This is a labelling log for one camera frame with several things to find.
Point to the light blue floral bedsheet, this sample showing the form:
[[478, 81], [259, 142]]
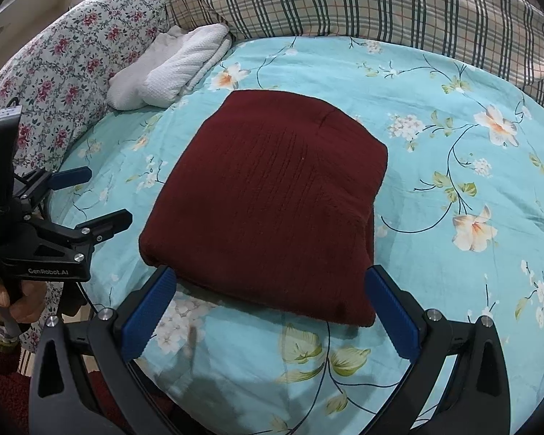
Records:
[[435, 244]]

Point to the white floral quilt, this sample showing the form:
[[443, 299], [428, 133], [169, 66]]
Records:
[[63, 63]]

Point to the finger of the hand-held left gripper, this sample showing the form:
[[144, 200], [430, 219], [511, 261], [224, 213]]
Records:
[[113, 222], [72, 176]]

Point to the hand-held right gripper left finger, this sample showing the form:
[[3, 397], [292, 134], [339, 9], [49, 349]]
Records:
[[149, 312]]

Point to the person's left hand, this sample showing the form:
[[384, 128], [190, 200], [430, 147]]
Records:
[[27, 303]]

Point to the maroon knit sweater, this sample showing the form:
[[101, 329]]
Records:
[[263, 199]]

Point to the white towel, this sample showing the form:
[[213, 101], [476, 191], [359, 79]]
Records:
[[172, 68]]

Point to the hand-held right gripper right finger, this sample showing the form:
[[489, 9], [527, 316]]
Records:
[[392, 312]]

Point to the plaid quilt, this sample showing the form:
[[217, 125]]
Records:
[[367, 0]]

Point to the person's maroon fleece clothing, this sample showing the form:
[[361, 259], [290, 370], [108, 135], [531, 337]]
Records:
[[4, 389]]

